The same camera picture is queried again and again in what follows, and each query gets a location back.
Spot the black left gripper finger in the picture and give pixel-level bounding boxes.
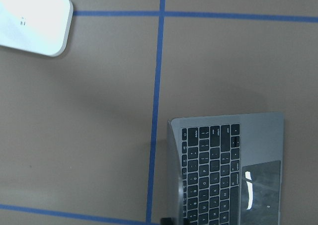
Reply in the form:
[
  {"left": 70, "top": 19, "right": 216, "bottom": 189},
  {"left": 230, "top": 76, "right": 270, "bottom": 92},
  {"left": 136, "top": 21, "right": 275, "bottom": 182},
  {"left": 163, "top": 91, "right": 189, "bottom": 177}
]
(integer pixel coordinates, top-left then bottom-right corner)
[{"left": 160, "top": 217, "right": 174, "bottom": 225}]

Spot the white desk lamp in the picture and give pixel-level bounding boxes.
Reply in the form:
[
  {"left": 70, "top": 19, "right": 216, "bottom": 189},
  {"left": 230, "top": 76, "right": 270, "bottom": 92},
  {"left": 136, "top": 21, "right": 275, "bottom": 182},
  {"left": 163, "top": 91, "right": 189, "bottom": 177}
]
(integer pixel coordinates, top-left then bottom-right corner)
[{"left": 0, "top": 0, "right": 74, "bottom": 57}]

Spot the grey laptop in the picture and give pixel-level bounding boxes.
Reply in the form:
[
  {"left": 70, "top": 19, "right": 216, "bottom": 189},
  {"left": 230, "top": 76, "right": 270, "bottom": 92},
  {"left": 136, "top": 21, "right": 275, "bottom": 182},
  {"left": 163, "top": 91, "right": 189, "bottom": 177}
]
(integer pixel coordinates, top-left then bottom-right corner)
[{"left": 167, "top": 112, "right": 284, "bottom": 225}]

